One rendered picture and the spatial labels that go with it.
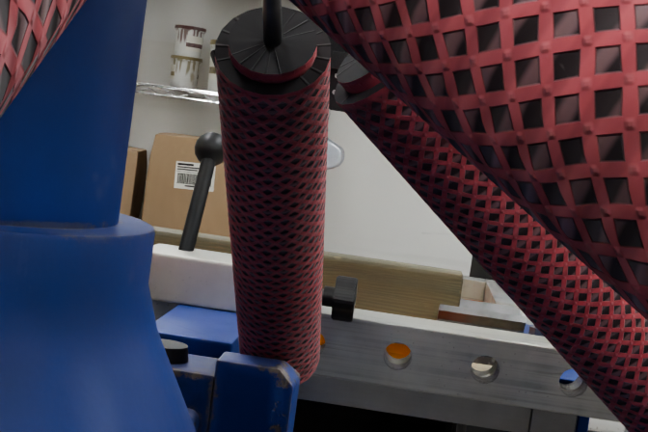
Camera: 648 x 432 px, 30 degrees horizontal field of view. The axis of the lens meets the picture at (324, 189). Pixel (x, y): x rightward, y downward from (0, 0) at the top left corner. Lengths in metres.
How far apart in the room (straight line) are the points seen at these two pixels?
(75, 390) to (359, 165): 4.56
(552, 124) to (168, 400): 0.21
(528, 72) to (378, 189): 4.71
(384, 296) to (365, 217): 3.70
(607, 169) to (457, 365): 0.79
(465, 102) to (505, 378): 0.78
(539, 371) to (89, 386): 0.65
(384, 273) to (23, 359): 0.88
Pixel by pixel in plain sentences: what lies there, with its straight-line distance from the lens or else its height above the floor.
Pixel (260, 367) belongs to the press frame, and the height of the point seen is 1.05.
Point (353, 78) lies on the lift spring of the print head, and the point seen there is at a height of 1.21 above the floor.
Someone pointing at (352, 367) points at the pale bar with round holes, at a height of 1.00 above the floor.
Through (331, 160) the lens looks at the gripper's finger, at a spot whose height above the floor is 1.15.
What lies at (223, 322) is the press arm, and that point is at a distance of 0.85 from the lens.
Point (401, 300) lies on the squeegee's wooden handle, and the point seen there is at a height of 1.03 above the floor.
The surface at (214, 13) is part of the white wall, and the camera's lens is 4.97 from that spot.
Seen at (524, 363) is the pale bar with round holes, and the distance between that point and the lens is 0.95.
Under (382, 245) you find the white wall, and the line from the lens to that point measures 4.90.
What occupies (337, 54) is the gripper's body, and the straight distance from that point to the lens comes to 1.16.
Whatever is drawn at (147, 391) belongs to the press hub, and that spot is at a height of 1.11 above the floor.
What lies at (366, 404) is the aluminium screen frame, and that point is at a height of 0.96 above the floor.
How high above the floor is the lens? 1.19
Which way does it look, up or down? 3 degrees down
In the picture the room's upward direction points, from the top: 8 degrees clockwise
